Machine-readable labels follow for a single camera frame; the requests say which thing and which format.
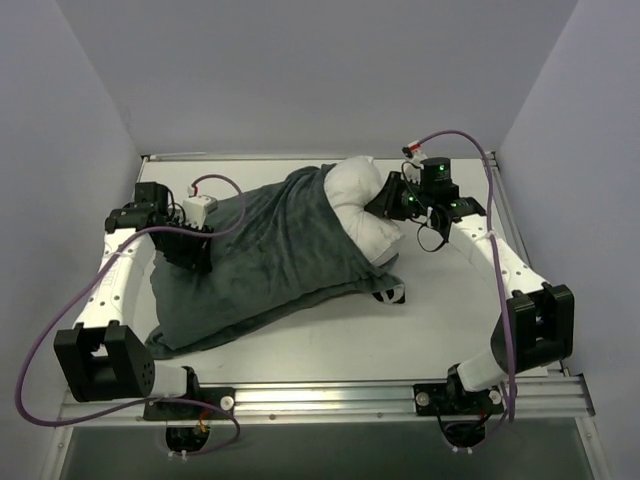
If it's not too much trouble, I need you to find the white pillow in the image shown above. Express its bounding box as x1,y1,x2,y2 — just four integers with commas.
324,156,404,267

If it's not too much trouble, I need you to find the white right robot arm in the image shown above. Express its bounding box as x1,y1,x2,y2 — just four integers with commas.
365,157,575,413

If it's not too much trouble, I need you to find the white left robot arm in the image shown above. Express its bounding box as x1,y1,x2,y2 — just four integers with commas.
54,182,217,419

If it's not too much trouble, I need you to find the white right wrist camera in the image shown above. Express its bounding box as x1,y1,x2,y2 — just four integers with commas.
401,141,427,184

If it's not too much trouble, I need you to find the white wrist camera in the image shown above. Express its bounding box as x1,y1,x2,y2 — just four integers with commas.
401,141,427,184
181,195,218,230

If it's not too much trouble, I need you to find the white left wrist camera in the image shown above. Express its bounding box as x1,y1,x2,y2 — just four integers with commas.
181,195,218,230

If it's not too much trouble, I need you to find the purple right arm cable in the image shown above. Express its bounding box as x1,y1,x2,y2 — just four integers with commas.
409,129,519,448

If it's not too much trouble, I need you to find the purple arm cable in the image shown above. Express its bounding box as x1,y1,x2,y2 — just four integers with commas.
13,173,249,455
409,129,519,448

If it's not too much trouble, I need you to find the aluminium table edge rail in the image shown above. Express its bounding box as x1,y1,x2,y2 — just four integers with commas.
487,151,571,377

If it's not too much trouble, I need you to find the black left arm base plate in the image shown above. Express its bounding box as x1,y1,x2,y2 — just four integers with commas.
143,386,236,422

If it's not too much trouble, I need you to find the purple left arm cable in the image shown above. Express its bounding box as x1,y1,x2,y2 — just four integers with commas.
13,173,249,455

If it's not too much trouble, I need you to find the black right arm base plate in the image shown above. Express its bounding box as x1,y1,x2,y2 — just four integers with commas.
413,383,504,417

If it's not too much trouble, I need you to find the aluminium front mounting rail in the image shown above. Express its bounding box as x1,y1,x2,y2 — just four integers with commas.
54,374,597,429

